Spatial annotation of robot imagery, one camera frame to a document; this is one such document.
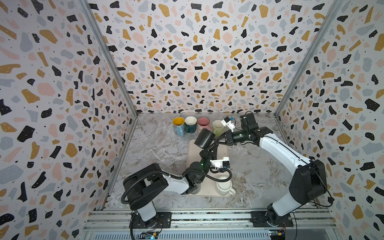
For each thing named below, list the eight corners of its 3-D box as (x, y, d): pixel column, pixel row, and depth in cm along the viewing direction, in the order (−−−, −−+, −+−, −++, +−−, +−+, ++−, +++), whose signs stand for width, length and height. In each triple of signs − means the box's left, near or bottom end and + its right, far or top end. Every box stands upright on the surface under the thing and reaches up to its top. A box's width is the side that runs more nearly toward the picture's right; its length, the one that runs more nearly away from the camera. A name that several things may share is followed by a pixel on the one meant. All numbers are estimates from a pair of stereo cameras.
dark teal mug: (185, 136, 111) (184, 125, 102) (186, 126, 117) (185, 116, 108) (196, 136, 111) (196, 126, 102) (196, 126, 117) (196, 116, 108)
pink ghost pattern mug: (197, 137, 111) (197, 125, 100) (197, 129, 116) (197, 116, 106) (209, 138, 111) (210, 125, 100) (209, 129, 117) (210, 116, 106)
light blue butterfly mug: (173, 139, 108) (171, 129, 99) (175, 127, 115) (173, 117, 106) (184, 139, 108) (183, 129, 99) (185, 127, 115) (184, 117, 106)
